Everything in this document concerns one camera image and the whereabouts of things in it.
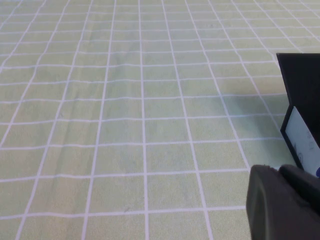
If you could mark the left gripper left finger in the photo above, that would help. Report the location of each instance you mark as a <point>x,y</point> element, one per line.
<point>272,212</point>

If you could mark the black glasses case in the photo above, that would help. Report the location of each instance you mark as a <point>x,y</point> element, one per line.
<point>302,82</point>

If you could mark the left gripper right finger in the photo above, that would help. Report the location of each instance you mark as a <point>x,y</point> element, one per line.
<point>303,186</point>

